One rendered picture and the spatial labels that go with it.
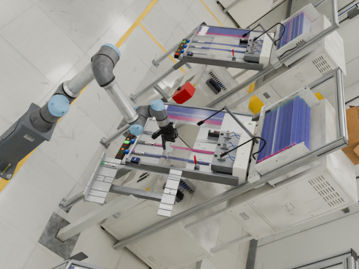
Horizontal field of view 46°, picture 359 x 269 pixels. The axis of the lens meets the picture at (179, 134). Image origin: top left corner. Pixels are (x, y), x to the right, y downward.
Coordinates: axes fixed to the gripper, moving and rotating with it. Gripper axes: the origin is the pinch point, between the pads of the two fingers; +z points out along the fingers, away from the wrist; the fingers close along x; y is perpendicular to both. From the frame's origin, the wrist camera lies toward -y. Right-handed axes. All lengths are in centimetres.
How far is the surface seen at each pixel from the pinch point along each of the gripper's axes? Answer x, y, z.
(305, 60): 135, 76, 18
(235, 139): 21.6, 36.5, 10.5
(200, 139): 23.0, 12.3, 10.2
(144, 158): -3.9, -17.1, 2.8
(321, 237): 76, 77, 166
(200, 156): 6.2, 15.5, 11.3
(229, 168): -5.9, 36.6, 12.0
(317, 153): -14, 88, -3
